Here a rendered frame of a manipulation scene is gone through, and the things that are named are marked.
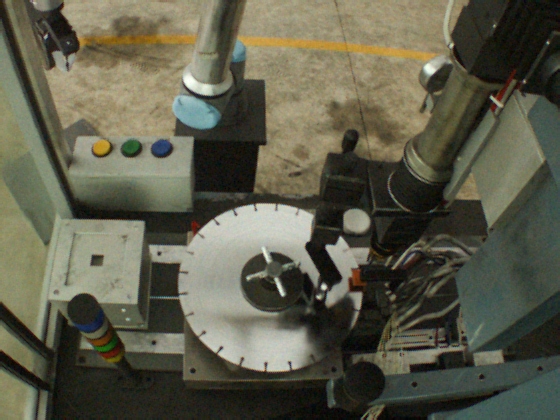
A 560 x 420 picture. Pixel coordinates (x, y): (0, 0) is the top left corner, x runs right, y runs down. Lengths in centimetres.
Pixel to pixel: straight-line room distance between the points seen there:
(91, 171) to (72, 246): 19
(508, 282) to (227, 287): 51
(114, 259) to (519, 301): 73
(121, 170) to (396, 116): 178
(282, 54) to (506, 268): 237
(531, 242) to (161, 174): 79
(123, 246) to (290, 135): 150
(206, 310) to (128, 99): 180
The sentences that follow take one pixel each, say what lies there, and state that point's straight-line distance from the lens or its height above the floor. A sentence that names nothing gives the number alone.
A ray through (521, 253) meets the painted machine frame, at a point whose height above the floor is 137.
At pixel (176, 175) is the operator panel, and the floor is 89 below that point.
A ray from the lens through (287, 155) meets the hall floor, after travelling 226.
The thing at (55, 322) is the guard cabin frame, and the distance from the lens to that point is 107.
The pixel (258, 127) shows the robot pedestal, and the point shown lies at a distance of 135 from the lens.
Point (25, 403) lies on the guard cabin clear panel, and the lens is 98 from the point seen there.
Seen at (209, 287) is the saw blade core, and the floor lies 95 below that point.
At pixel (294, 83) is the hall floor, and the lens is 261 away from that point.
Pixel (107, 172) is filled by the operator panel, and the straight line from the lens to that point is 109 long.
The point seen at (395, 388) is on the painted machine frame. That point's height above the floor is 105.
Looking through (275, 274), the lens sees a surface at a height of 100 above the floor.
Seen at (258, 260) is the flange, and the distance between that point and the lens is 88.
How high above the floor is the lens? 175
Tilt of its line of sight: 57 degrees down
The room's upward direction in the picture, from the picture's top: 11 degrees clockwise
